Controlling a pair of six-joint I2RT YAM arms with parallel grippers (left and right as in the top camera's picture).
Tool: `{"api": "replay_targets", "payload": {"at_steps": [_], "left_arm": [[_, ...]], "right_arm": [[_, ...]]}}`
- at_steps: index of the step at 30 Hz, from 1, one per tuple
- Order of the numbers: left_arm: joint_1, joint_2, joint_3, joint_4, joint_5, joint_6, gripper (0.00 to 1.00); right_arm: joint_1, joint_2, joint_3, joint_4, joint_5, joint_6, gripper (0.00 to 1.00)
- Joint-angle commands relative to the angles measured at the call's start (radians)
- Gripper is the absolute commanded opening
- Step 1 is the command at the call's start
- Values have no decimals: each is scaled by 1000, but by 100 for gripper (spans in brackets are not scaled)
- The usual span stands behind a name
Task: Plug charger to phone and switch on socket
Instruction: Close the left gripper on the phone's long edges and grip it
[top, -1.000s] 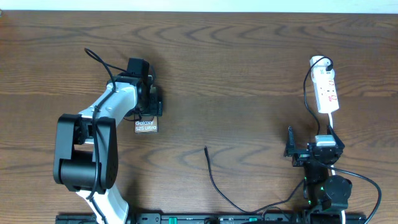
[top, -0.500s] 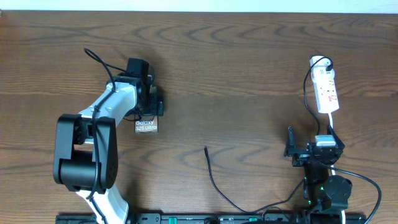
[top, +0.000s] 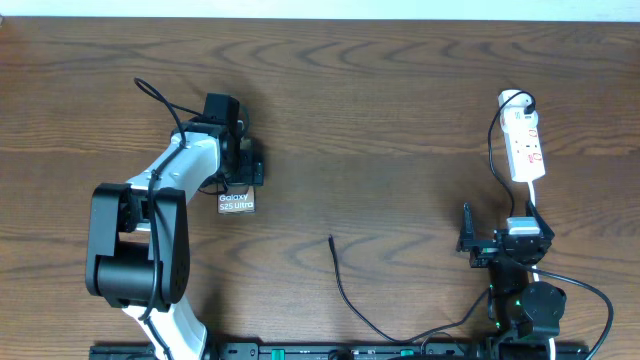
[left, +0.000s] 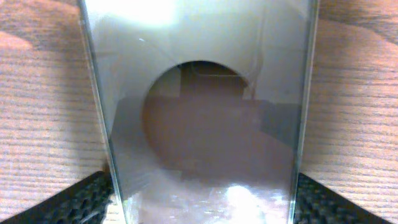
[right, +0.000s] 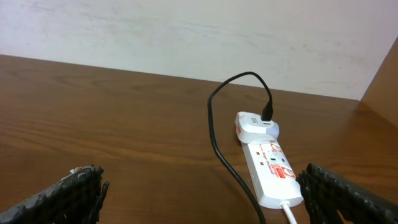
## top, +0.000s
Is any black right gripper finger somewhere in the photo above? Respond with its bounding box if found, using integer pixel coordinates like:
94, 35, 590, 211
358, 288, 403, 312
459, 203, 475, 241
525, 200, 552, 235

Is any black charger cable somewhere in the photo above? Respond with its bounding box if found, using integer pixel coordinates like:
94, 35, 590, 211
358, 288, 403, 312
327, 90, 537, 345

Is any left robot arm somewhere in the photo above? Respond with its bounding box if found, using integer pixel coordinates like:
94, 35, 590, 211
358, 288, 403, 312
85, 119, 262, 359

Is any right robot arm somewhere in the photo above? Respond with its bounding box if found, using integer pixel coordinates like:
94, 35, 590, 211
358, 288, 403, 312
456, 203, 566, 359

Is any white power strip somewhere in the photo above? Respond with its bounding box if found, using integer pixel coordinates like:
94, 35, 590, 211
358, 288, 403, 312
498, 89, 545, 183

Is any black right camera cable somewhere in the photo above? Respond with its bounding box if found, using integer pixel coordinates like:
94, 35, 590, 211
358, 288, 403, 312
504, 254, 615, 360

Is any white power strip cord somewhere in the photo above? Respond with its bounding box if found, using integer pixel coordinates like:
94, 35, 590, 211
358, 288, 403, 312
527, 180, 557, 360

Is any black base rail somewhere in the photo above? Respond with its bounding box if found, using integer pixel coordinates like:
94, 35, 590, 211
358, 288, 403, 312
88, 340, 589, 360

